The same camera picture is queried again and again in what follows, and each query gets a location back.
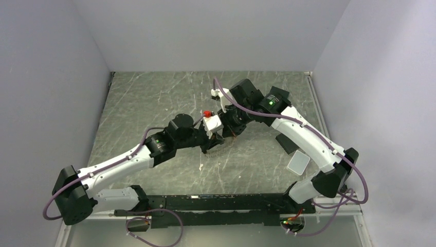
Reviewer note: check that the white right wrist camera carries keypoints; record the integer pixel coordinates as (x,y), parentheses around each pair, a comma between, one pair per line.
(216,94)

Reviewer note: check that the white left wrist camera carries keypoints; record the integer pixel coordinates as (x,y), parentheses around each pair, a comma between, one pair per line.
(212,122)

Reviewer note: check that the steel ring disc with keyrings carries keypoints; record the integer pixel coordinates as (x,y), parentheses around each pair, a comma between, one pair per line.
(221,148)

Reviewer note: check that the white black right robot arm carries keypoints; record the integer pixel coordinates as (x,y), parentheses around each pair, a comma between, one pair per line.
(244,103)

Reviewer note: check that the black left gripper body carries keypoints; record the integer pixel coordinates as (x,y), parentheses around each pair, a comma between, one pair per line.
(205,142)

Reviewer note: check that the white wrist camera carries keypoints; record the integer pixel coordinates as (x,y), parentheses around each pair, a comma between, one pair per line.
(216,94)
(212,122)

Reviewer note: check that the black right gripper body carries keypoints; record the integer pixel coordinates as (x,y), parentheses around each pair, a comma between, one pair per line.
(235,119)

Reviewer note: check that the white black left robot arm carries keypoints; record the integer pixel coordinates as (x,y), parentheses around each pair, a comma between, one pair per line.
(79,193)

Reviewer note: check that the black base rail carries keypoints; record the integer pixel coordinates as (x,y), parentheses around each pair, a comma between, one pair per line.
(267,209)

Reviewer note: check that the black square plate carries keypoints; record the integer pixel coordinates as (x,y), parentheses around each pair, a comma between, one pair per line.
(277,95)

